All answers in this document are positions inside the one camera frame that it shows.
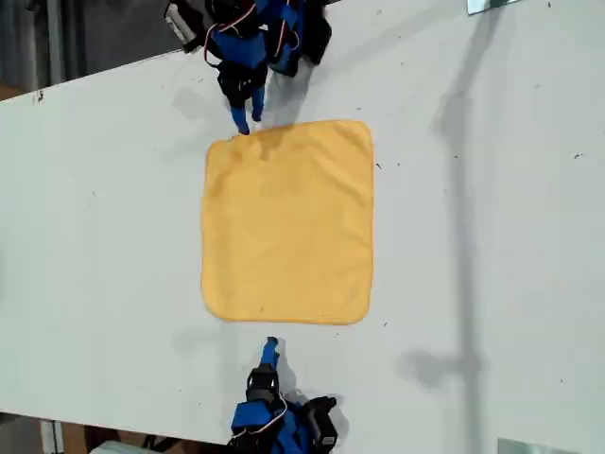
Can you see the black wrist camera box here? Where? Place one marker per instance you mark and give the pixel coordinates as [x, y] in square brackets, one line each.
[317, 38]
[323, 425]

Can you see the grey metal frame bar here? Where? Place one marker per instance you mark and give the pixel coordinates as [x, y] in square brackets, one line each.
[54, 42]

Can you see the steel post with black clamp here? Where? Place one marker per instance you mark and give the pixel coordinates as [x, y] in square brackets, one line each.
[179, 23]

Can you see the white metal frame bar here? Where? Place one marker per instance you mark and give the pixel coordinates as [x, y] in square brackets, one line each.
[52, 437]

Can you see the yellow square microfibre towel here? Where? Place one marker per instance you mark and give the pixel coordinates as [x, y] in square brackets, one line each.
[288, 227]

